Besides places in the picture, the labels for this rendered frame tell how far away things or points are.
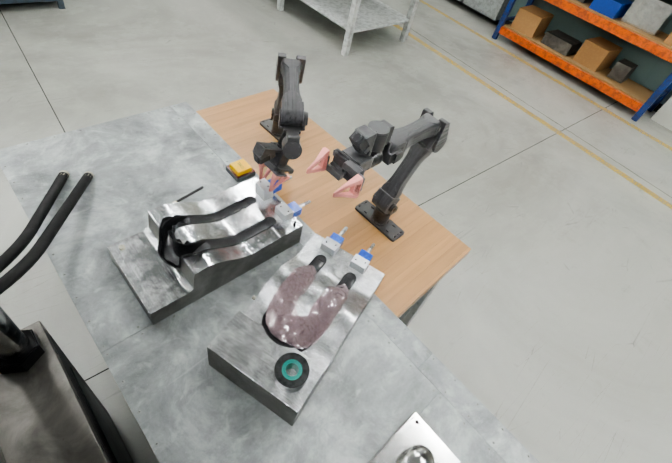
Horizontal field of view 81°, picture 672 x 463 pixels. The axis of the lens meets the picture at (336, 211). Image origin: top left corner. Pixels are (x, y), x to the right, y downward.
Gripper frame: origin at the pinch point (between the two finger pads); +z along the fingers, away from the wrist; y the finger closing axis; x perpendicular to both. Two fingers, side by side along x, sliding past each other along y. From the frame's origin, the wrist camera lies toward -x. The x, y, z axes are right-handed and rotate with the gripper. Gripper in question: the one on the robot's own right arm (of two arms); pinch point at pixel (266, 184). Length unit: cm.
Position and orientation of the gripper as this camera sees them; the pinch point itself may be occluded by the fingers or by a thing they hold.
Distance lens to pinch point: 131.7
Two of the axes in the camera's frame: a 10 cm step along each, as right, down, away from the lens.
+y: 6.7, 6.1, -4.2
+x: 5.6, -0.5, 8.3
